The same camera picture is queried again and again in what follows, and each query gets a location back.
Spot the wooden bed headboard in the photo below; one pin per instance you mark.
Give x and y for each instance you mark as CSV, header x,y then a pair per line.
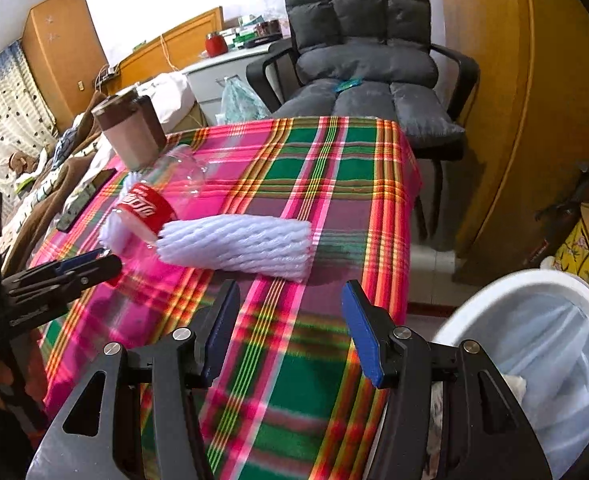
x,y
184,45

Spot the small teal packet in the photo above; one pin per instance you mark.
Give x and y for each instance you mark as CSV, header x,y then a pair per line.
x,y
349,85

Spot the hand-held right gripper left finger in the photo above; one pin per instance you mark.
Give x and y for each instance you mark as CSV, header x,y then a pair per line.
x,y
222,330

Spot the dark brown jar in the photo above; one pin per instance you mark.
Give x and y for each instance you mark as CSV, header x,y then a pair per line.
x,y
268,27

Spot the large wooden wardrobe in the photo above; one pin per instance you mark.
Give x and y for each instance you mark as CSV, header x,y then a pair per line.
x,y
524,110

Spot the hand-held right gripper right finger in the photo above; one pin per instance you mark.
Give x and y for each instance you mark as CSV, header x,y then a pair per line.
x,y
364,340

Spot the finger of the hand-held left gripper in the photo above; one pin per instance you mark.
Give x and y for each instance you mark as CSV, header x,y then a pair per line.
x,y
72,261
74,277

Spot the white nightstand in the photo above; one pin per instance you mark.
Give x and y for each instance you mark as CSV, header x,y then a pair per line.
x,y
209,80

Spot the brown blanket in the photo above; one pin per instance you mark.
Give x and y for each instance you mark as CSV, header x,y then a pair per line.
x,y
69,175

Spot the clear plastic bottle red cap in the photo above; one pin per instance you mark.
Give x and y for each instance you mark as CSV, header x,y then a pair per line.
x,y
147,207

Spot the wooden cabinet with star stickers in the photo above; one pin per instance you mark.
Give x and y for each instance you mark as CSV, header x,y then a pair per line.
x,y
59,50

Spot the pink green plaid tablecloth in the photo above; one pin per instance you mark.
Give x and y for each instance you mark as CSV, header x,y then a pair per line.
x,y
299,185

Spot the black smartphone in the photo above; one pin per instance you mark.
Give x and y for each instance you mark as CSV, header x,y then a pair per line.
x,y
84,200

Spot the grey cushioned chair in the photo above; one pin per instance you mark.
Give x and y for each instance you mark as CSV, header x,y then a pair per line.
x,y
359,10

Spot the red jar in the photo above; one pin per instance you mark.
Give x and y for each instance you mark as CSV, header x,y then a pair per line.
x,y
216,45

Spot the black bag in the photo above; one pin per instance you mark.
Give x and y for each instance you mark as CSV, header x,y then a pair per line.
x,y
564,220

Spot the white trash bin with liner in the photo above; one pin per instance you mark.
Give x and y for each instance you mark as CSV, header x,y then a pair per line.
x,y
564,340

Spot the white dotted curtain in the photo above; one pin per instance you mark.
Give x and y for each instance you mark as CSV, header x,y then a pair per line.
x,y
9,105

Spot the teal printed plastic bag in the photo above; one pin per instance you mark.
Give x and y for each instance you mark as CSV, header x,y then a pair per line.
x,y
242,102

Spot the yellow floral box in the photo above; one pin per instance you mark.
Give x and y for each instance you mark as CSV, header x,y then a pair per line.
x,y
576,255

